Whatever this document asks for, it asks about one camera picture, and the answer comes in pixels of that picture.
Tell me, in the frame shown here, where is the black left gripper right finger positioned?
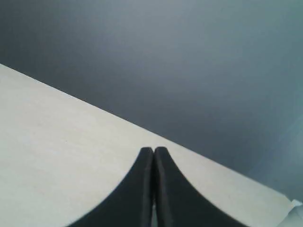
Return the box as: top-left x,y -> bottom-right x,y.
154,147 -> 239,227

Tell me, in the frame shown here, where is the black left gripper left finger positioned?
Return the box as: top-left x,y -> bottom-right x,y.
70,147 -> 153,227

